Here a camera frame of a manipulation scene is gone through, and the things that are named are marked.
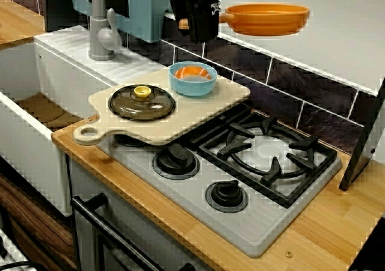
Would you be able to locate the orange toy frying pan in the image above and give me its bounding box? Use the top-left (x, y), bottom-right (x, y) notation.
top-left (177, 3), bottom-right (310, 37)

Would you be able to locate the black stove knob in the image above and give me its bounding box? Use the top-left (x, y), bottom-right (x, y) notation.
top-left (152, 144), bottom-right (200, 180)
top-left (114, 133), bottom-right (146, 148)
top-left (205, 179), bottom-right (250, 214)

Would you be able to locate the black burner grate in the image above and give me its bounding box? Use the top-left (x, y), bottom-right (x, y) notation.
top-left (197, 114), bottom-right (338, 209)
top-left (180, 104), bottom-right (253, 147)

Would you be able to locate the teal toy appliance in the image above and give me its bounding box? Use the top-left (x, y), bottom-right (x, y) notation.
top-left (69, 0), bottom-right (173, 43)

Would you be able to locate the light wooden cutting board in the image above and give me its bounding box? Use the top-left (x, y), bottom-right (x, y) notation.
top-left (73, 66), bottom-right (251, 147)

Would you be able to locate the black slanted panel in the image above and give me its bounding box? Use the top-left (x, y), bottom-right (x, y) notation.
top-left (339, 75), bottom-right (385, 192)

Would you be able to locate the grey toy faucet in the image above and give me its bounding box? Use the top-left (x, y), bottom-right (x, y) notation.
top-left (88, 0), bottom-right (123, 61)

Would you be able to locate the toy oven door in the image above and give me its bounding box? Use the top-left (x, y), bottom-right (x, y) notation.
top-left (72, 159), bottom-right (211, 271)

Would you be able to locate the grey toy stove top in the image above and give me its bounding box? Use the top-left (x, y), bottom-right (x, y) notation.
top-left (100, 102), bottom-right (343, 258)

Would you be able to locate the light blue bowl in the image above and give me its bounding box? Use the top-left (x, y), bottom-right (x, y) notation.
top-left (168, 61), bottom-right (218, 98)

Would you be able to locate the white toy sink basin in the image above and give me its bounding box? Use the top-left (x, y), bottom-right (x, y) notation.
top-left (0, 24), bottom-right (165, 218)

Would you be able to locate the black oven door handle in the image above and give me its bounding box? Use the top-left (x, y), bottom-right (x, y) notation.
top-left (70, 192), bottom-right (196, 271)

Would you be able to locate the orange salmon sushi toy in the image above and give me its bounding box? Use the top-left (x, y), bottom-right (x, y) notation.
top-left (174, 66), bottom-right (212, 81)

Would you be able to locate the glass lid with yellow knob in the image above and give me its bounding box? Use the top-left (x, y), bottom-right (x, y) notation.
top-left (107, 84), bottom-right (177, 121)

